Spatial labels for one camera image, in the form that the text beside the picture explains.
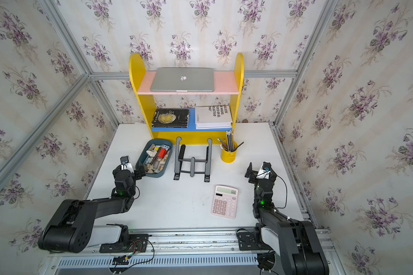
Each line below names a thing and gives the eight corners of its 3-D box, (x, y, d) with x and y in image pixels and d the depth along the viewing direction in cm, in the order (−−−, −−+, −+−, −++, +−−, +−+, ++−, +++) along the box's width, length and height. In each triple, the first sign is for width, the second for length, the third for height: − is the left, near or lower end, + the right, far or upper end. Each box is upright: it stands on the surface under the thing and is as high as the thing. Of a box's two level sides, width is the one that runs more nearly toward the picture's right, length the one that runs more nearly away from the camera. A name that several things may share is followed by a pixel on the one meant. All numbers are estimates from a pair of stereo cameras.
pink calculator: (209, 214, 83) (210, 212, 80) (215, 187, 92) (215, 184, 89) (234, 220, 82) (235, 217, 79) (237, 192, 91) (238, 189, 88)
